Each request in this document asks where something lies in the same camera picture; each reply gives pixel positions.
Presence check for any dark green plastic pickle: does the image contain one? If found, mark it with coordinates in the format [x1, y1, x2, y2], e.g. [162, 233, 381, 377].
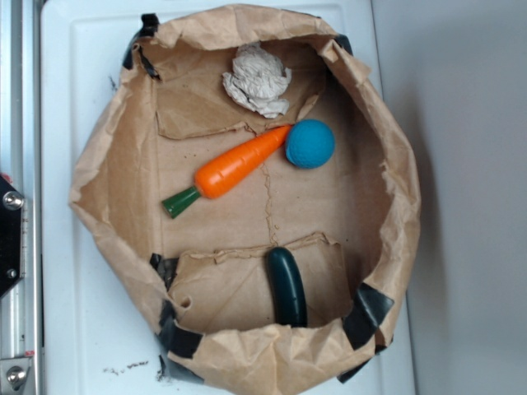
[266, 247, 308, 328]

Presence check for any brown paper bag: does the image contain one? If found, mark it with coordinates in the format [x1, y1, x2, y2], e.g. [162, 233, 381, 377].
[70, 5, 421, 394]

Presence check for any orange plastic carrot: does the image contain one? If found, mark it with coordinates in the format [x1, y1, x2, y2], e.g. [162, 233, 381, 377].
[162, 125, 292, 218]

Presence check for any blue foam ball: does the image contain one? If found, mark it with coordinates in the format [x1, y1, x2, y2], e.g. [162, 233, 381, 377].
[285, 119, 335, 169]

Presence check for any crumpled white paper ball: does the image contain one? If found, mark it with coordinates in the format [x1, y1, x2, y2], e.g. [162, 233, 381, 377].
[222, 42, 292, 119]

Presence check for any black metal bracket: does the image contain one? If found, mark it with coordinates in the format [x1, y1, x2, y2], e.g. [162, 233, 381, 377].
[0, 173, 25, 297]

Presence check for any metal rail with ruler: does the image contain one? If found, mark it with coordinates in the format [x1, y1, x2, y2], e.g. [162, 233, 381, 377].
[1, 1, 44, 394]

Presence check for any silver corner bracket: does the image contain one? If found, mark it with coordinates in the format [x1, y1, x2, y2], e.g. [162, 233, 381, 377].
[1, 357, 33, 395]

